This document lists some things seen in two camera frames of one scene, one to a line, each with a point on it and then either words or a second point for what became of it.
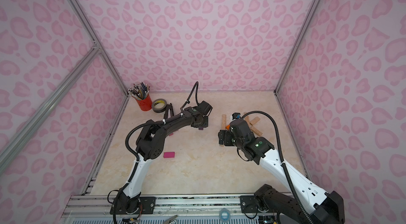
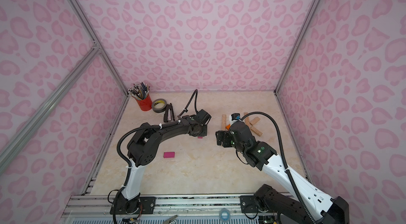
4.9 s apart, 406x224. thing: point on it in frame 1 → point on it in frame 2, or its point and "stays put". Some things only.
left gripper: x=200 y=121 → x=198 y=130
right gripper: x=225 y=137 stays put
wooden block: x=247 y=118 stays put
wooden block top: x=223 y=123 stays put
